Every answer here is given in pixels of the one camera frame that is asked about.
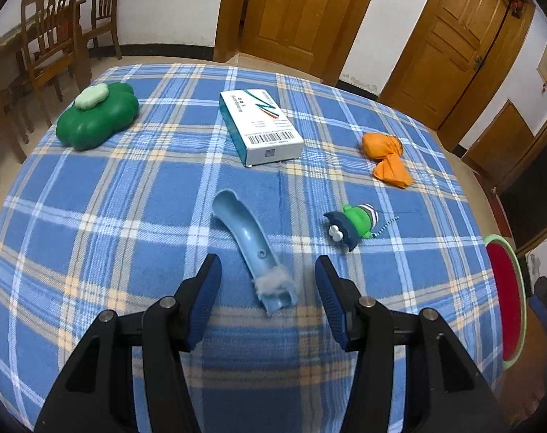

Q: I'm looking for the white and teal cardboard box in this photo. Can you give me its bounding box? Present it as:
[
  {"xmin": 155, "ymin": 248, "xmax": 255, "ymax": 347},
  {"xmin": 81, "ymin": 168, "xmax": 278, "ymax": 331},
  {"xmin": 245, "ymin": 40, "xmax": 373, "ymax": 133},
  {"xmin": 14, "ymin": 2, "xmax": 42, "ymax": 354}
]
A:
[{"xmin": 219, "ymin": 89, "xmax": 304, "ymax": 167}]

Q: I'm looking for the small wooden cabinet door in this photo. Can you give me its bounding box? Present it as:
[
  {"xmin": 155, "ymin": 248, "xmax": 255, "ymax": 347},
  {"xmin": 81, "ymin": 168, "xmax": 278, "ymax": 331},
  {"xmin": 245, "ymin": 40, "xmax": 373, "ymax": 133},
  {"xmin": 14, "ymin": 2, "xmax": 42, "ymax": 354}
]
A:
[{"xmin": 462, "ymin": 100, "xmax": 536, "ymax": 176}]

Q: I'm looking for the wooden panel door with handle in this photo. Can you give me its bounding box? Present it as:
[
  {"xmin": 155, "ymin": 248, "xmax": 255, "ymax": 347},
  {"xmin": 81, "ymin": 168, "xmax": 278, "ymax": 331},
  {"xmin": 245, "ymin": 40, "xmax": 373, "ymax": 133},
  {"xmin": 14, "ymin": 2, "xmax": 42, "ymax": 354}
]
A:
[{"xmin": 393, "ymin": 0, "xmax": 511, "ymax": 129}]

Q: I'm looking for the wooden door frame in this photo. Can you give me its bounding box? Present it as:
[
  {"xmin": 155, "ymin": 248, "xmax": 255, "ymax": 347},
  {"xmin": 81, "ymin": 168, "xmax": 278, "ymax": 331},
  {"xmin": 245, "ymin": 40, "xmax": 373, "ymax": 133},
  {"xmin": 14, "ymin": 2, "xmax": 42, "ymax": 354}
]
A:
[
  {"xmin": 379, "ymin": 0, "xmax": 537, "ymax": 143},
  {"xmin": 214, "ymin": 0, "xmax": 387, "ymax": 86}
]

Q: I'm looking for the light blue curved plastic piece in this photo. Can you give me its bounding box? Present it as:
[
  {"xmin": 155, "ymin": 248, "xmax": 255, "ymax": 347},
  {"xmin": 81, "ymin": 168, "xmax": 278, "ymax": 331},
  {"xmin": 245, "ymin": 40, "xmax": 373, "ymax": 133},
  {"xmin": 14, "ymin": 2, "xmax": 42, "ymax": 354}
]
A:
[{"xmin": 211, "ymin": 189, "xmax": 298, "ymax": 314}]

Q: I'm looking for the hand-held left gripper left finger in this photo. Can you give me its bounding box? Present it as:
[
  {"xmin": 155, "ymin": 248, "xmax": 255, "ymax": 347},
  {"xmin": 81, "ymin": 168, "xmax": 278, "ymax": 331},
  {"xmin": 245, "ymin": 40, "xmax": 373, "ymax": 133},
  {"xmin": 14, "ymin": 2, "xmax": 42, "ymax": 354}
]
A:
[{"xmin": 34, "ymin": 254, "xmax": 223, "ymax": 433}]

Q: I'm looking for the red round stool green rim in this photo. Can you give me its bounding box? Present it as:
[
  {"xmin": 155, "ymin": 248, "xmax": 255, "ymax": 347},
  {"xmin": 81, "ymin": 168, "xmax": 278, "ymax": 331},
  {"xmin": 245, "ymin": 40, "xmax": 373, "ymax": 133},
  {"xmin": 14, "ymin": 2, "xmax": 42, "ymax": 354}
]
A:
[{"xmin": 485, "ymin": 233, "xmax": 527, "ymax": 362}]

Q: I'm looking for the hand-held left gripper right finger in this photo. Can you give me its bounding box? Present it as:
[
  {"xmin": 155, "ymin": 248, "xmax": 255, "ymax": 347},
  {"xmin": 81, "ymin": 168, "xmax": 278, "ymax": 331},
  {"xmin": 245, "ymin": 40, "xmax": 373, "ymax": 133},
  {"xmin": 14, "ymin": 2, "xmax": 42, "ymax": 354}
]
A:
[{"xmin": 314, "ymin": 255, "xmax": 509, "ymax": 433}]

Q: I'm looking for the green plush toy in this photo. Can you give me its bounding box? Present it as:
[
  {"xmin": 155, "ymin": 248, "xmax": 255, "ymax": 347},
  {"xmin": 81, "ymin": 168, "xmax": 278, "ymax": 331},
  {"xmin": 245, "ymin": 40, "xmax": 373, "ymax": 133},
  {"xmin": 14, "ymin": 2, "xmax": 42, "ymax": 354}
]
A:
[{"xmin": 324, "ymin": 204, "xmax": 399, "ymax": 252}]

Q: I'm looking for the orange cloth pouch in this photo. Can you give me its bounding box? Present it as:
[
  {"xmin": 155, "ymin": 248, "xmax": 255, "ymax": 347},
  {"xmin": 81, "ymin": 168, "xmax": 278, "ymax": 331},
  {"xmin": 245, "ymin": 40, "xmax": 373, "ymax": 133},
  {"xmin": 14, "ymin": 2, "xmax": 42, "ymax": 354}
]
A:
[{"xmin": 361, "ymin": 132, "xmax": 414, "ymax": 189}]

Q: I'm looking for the wooden dining table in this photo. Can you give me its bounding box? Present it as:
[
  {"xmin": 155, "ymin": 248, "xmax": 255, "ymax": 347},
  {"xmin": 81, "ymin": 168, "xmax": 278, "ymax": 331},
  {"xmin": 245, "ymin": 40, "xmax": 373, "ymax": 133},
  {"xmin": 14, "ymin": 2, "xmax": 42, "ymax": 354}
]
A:
[{"xmin": 0, "ymin": 0, "xmax": 87, "ymax": 165}]

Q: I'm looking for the tall wooden dining chair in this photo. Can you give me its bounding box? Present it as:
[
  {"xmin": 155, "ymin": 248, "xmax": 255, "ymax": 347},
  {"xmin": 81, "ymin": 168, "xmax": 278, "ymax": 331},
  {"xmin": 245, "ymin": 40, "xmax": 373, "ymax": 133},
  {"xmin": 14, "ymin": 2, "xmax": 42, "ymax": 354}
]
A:
[{"xmin": 9, "ymin": 0, "xmax": 91, "ymax": 102}]

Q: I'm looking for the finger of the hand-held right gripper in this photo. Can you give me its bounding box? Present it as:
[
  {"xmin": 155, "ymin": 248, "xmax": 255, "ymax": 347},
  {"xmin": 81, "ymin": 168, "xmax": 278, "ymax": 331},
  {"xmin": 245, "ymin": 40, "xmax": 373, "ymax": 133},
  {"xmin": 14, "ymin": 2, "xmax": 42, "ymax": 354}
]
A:
[{"xmin": 528, "ymin": 275, "xmax": 547, "ymax": 344}]

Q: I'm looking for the green flower-shaped container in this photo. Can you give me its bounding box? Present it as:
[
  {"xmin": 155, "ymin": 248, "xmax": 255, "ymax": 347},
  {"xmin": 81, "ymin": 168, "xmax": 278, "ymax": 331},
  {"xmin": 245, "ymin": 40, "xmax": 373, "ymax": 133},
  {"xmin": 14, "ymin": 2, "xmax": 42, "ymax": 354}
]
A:
[{"xmin": 56, "ymin": 82, "xmax": 139, "ymax": 152}]

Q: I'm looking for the blue plaid blanket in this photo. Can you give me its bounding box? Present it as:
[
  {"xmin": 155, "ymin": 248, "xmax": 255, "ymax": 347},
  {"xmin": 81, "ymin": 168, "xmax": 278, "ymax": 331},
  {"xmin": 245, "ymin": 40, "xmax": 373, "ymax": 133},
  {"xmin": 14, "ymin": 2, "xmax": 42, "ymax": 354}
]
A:
[{"xmin": 0, "ymin": 63, "xmax": 504, "ymax": 433}]

